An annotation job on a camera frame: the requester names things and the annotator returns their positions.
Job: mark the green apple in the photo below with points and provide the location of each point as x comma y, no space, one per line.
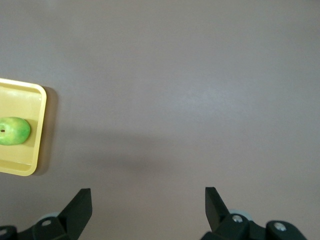
15,131

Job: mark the yellow plastic tray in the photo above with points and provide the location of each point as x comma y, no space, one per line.
20,100

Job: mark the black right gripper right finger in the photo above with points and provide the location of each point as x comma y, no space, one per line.
220,220

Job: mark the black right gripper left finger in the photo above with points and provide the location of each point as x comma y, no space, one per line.
75,217

